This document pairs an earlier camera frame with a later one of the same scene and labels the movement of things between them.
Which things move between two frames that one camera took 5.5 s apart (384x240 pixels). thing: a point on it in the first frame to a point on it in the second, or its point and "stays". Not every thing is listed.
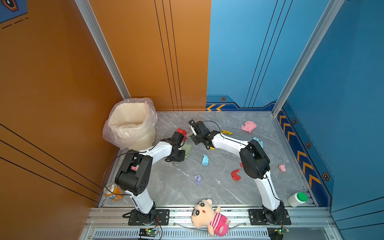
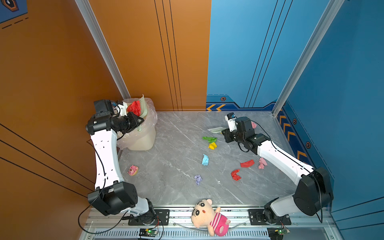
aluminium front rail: (112, 223) stays
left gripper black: (182, 158) to (134, 122)
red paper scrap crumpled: (235, 176) stays
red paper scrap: (183, 132) to (135, 107)
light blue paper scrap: (205, 161) stays
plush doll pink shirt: (204, 214) stays
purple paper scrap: (198, 179) stays
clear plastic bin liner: (131, 124) stays
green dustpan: (187, 148) to (144, 111)
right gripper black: (196, 142) to (226, 135)
